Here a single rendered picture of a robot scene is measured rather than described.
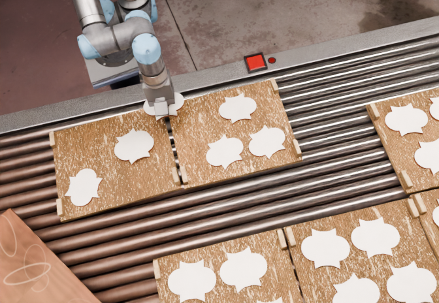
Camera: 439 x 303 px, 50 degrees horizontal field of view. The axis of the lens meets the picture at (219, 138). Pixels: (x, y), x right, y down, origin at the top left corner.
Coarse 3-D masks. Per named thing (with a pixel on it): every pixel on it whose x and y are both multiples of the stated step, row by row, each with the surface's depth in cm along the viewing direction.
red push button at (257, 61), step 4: (256, 56) 182; (260, 56) 182; (248, 60) 182; (252, 60) 182; (256, 60) 181; (260, 60) 181; (248, 64) 181; (252, 64) 181; (256, 64) 180; (260, 64) 180; (264, 64) 180; (252, 68) 180; (256, 68) 180
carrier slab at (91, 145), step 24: (120, 120) 172; (144, 120) 171; (72, 144) 168; (96, 144) 167; (168, 144) 165; (72, 168) 163; (96, 168) 163; (120, 168) 162; (144, 168) 161; (168, 168) 161; (120, 192) 158; (144, 192) 157; (168, 192) 157; (72, 216) 155
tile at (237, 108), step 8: (240, 96) 172; (224, 104) 171; (232, 104) 170; (240, 104) 170; (248, 104) 170; (224, 112) 169; (232, 112) 169; (240, 112) 168; (248, 112) 168; (232, 120) 167; (240, 120) 168
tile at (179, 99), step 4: (176, 96) 158; (180, 96) 157; (176, 100) 157; (180, 100) 157; (144, 104) 157; (172, 104) 156; (176, 104) 156; (180, 104) 156; (144, 108) 156; (148, 108) 156; (152, 108) 156; (172, 108) 155; (176, 108) 155; (180, 108) 156; (148, 112) 155; (152, 112) 155; (172, 112) 155; (160, 116) 154; (164, 116) 154; (168, 116) 155; (176, 116) 155
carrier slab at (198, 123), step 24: (216, 96) 174; (264, 96) 172; (192, 120) 170; (216, 120) 169; (264, 120) 167; (288, 120) 167; (192, 144) 165; (288, 144) 162; (192, 168) 160; (216, 168) 160; (240, 168) 159; (264, 168) 158
